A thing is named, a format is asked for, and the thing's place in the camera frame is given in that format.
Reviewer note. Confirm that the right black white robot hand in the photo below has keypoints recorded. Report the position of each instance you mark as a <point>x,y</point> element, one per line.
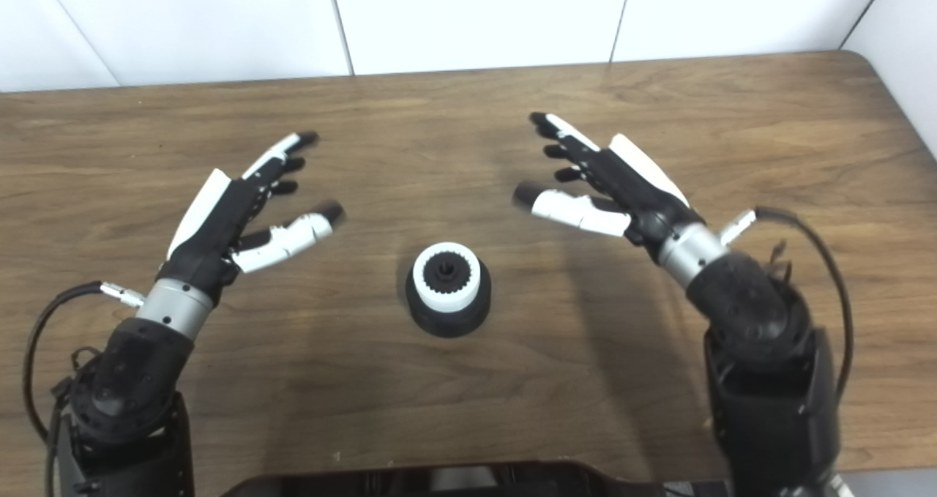
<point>637,189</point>

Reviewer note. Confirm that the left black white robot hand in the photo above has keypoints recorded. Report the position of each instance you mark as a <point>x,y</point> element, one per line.
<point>212,226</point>

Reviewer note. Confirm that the round black stepped part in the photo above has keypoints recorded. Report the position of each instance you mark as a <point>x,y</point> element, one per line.
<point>446,325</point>

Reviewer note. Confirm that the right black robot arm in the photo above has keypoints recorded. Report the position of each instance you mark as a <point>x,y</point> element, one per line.
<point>761,358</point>

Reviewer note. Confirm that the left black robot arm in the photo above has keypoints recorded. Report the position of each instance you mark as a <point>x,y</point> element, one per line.
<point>132,380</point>

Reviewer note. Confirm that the black robot torso edge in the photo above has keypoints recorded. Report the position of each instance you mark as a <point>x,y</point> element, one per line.
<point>381,482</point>

